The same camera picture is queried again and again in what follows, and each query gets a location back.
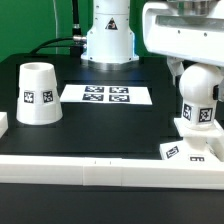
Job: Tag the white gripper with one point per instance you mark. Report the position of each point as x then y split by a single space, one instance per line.
198 38

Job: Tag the white lamp shade cone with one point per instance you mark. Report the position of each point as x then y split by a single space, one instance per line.
38 102

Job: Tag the white left fence block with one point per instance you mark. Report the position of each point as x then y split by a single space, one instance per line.
3 123

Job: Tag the white front fence wall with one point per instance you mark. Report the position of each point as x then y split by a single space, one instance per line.
111 172

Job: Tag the white lamp bulb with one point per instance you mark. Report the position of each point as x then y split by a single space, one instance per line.
196 86

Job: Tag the white marker sheet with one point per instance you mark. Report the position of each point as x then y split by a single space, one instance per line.
106 94

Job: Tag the white lamp base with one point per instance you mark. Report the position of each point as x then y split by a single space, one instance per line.
203 145

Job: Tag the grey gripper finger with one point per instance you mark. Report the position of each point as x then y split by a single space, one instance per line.
218 92

